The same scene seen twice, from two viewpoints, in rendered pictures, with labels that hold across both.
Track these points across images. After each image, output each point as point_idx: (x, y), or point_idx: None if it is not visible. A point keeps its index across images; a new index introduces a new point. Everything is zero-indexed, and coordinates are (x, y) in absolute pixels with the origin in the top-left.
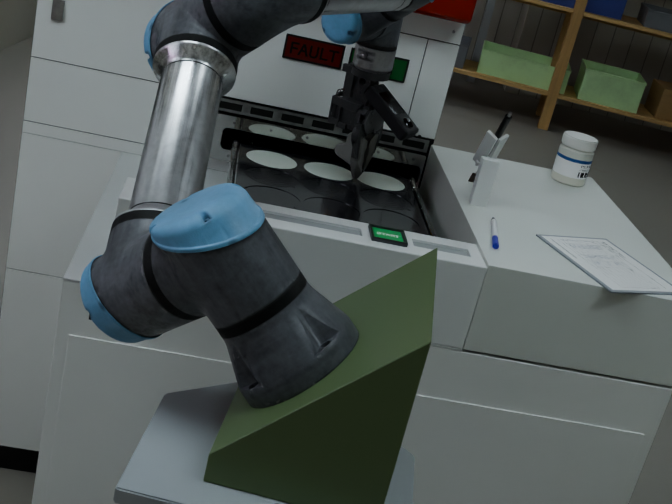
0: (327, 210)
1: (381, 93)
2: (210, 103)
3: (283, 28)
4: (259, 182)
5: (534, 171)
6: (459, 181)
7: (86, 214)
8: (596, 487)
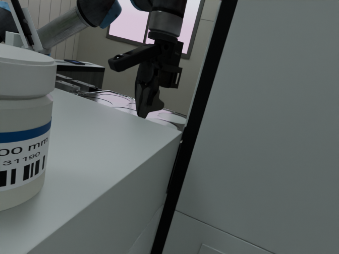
0: (93, 100)
1: (144, 46)
2: (65, 12)
3: None
4: (134, 103)
5: (74, 164)
6: (67, 95)
7: None
8: None
